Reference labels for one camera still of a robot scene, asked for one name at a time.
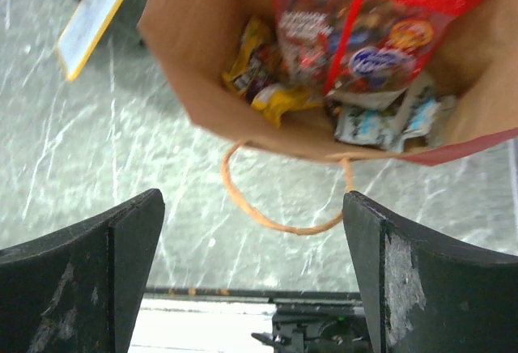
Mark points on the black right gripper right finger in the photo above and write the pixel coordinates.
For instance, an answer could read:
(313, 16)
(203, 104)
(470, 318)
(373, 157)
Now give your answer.
(423, 291)

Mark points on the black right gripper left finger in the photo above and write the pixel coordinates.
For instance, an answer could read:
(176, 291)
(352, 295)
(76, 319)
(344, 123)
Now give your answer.
(79, 289)

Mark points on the red cookie snack bag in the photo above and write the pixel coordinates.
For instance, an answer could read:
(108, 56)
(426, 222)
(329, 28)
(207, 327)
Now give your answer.
(362, 46)

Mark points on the red brown paper bag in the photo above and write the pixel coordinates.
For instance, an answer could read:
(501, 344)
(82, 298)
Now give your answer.
(196, 40)

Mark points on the white blue snack wrapper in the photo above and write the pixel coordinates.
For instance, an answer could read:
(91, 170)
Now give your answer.
(416, 118)

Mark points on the yellow m&m's candy packet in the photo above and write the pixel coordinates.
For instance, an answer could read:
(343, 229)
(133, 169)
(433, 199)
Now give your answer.
(257, 63)

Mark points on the small whiteboard with yellow frame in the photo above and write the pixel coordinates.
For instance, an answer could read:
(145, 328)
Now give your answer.
(83, 32)

